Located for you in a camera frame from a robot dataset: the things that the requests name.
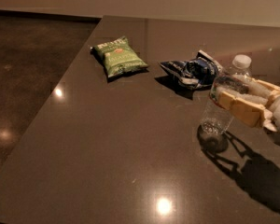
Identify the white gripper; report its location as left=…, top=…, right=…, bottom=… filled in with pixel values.
left=217, top=78, right=280, bottom=133

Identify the blue crumpled chip bag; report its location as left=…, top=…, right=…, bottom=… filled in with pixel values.
left=160, top=49, right=223, bottom=91

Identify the green chip bag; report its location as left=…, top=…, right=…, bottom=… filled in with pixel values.
left=91, top=36, right=148, bottom=78

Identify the clear plastic water bottle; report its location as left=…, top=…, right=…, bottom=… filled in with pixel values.
left=201, top=54, right=252, bottom=135

